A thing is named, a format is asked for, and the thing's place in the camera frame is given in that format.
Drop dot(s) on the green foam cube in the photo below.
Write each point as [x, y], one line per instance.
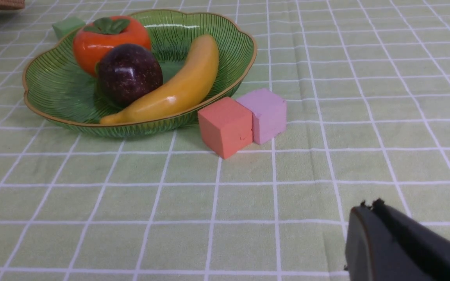
[64, 27]

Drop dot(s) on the orange toy persimmon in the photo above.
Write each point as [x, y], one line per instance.
[93, 41]

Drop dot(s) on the green checkered tablecloth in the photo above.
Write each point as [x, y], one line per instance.
[367, 87]

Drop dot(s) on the green leaf-shaped glass plate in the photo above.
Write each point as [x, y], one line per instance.
[57, 89]

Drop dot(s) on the orange foam cube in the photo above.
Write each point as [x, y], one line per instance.
[225, 127]

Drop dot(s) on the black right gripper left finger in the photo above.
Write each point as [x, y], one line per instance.
[372, 254]

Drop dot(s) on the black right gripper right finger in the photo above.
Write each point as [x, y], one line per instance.
[427, 250]

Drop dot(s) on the yellow toy banana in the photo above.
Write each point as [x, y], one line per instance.
[186, 89]

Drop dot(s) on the pink foam cube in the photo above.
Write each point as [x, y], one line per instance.
[268, 114]

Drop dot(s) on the purple toy mangosteen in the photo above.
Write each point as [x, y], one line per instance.
[128, 72]

